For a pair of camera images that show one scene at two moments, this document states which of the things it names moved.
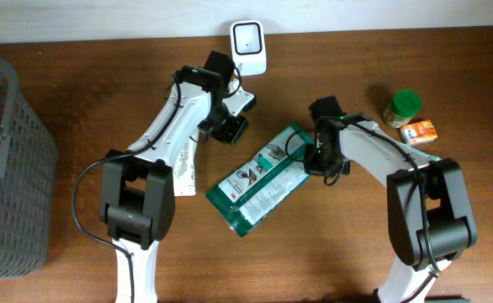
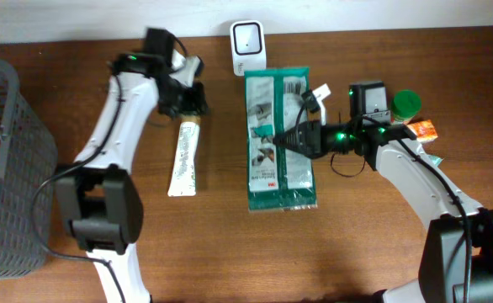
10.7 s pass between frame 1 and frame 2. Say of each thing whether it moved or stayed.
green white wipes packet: moved
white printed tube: stayed
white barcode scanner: stayed
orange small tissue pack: stayed
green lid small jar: stayed
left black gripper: moved
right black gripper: moved
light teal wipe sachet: stayed
